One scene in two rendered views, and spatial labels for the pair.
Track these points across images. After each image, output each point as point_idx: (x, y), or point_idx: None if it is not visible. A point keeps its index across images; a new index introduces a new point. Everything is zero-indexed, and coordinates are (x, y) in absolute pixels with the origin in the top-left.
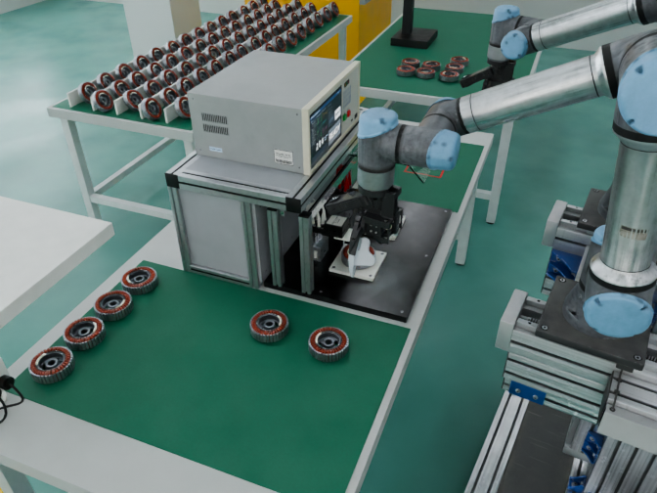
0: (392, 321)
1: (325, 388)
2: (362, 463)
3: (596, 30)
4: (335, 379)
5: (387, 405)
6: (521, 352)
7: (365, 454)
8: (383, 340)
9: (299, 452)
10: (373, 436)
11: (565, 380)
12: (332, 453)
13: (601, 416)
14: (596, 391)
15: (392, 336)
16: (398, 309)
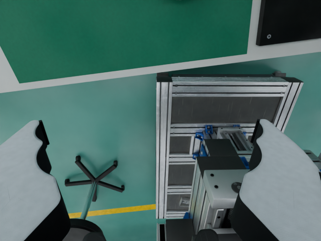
0: (254, 27)
1: (120, 2)
2: (70, 81)
3: None
4: (139, 7)
5: (137, 74)
6: (202, 190)
7: (80, 79)
8: (218, 33)
9: (37, 22)
10: (100, 78)
11: (195, 203)
12: (59, 53)
13: (162, 232)
14: (193, 217)
15: (227, 39)
16: (272, 30)
